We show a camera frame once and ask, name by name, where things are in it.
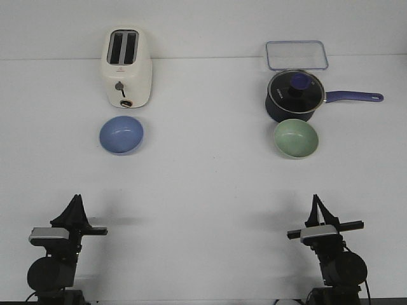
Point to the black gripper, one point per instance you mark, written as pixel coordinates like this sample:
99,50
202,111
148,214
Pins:
77,228
329,219

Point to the green bowl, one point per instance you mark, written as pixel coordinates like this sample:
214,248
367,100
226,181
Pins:
295,138

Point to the blue bowl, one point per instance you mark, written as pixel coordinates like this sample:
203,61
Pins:
121,135

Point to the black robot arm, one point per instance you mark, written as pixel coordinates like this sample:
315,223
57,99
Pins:
52,277
342,270

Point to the dark blue saucepan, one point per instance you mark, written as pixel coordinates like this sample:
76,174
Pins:
330,96

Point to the glass lid with blue knob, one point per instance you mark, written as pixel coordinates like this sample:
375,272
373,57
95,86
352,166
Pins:
296,91

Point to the cream two-slot toaster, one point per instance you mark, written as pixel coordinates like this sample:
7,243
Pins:
126,67

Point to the clear blue-rimmed food container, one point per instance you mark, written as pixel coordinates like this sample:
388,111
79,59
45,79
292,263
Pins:
305,55

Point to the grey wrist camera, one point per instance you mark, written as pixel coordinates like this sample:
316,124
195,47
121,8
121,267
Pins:
41,236
309,234

